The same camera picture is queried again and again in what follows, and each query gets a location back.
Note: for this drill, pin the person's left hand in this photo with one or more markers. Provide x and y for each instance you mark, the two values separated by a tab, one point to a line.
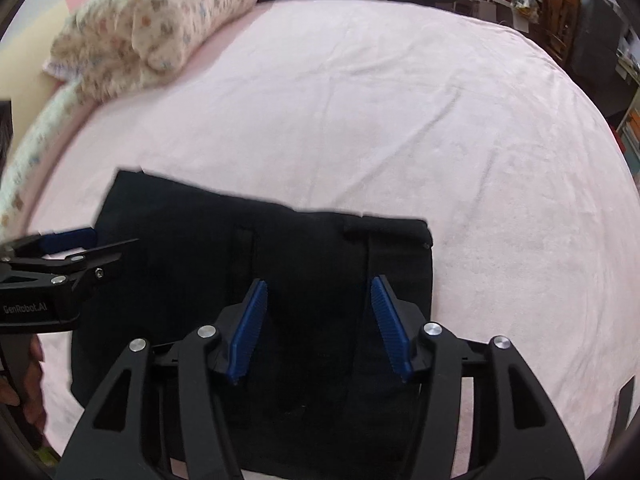
21	384

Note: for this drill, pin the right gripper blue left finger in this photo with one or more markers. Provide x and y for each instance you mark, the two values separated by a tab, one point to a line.
108	441

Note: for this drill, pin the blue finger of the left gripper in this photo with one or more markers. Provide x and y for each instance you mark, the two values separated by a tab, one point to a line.
60	240
42	258

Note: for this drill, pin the pink bed sheet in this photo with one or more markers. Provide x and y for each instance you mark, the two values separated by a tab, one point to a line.
398	110

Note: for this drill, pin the black pants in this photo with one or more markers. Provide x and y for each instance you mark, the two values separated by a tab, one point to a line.
319	400

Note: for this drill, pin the wooden chair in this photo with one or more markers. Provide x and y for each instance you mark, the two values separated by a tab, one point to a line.
558	23

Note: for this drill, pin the floral patterned quilt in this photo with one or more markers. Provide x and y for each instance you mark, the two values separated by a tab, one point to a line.
115	47

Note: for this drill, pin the floral patterned pillow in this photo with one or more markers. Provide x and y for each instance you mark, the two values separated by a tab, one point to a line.
37	155

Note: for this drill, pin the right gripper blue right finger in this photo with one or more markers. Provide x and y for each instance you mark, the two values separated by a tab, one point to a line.
516	431

